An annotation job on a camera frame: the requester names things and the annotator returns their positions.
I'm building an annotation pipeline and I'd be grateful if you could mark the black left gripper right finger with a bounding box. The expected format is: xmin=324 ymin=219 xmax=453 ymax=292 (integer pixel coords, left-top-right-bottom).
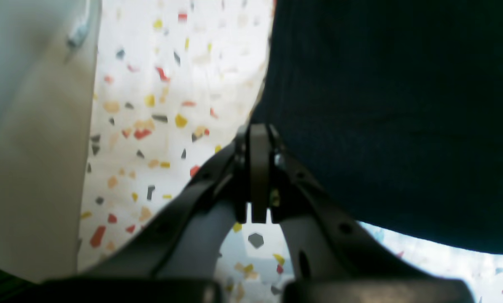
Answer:
xmin=251 ymin=125 xmax=474 ymax=303

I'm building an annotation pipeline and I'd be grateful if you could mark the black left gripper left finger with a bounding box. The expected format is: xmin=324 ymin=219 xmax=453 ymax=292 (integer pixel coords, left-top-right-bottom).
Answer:
xmin=37 ymin=125 xmax=260 ymax=303

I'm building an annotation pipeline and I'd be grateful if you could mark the black t-shirt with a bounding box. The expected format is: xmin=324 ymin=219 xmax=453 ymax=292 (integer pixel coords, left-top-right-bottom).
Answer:
xmin=251 ymin=0 xmax=503 ymax=254

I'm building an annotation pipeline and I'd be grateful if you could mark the terrazzo pattern tablecloth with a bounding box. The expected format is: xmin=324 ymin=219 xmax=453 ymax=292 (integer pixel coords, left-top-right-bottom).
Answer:
xmin=77 ymin=0 xmax=503 ymax=303

